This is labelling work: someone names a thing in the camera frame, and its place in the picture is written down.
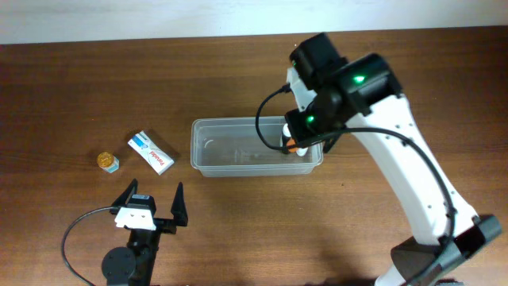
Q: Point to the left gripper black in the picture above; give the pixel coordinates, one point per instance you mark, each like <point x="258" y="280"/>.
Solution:
<point x="163" y="225"/>

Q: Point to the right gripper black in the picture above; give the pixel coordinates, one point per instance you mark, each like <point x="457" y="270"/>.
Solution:
<point x="329" y="144"/>

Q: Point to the dark bottle white cap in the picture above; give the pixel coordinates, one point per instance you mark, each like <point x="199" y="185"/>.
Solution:
<point x="285" y="136"/>

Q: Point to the orange tube white cap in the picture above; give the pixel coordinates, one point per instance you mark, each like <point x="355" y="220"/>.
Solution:
<point x="290" y="146"/>

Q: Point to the white spray bottle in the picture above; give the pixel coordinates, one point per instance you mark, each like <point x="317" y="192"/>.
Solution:
<point x="301" y="151"/>

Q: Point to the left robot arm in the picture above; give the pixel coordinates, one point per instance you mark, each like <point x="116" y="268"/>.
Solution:
<point x="133" y="263"/>

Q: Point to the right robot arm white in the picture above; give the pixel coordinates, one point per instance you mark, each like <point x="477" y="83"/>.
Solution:
<point x="364" y="98"/>

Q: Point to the clear plastic container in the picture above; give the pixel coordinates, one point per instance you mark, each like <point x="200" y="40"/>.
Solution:
<point x="230" y="147"/>

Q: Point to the white Panadol box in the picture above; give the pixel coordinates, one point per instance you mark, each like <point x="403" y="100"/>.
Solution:
<point x="158" y="160"/>

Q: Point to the small gold-lid jar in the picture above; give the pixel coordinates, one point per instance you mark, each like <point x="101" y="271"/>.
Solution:
<point x="107" y="162"/>

